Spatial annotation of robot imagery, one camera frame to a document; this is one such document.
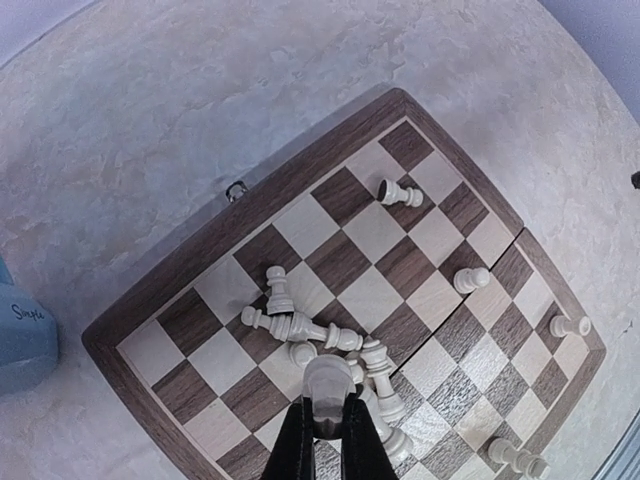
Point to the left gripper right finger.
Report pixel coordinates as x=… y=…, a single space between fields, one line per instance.
x=362 y=454

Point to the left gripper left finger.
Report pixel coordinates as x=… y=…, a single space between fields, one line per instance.
x=293 y=455

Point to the white chess rook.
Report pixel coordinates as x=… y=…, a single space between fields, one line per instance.
x=327 y=382

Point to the white chess king piece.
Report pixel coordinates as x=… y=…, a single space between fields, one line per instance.
x=521 y=461

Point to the wooden chess board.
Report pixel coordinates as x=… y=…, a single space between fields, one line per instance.
x=212 y=392

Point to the white chess piece edge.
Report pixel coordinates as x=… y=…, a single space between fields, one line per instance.
x=561 y=326

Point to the white chess pawn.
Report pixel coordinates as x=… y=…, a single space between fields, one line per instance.
x=293 y=327
x=390 y=193
x=467 y=280

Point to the white chess piece pile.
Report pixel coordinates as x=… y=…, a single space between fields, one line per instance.
x=346 y=344

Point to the white chess pawn lying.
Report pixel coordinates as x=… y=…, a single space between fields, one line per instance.
x=293 y=327

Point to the white chess pawn standing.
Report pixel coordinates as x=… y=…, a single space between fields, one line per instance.
x=467 y=280

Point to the light blue mug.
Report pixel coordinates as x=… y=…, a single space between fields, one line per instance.
x=28 y=341

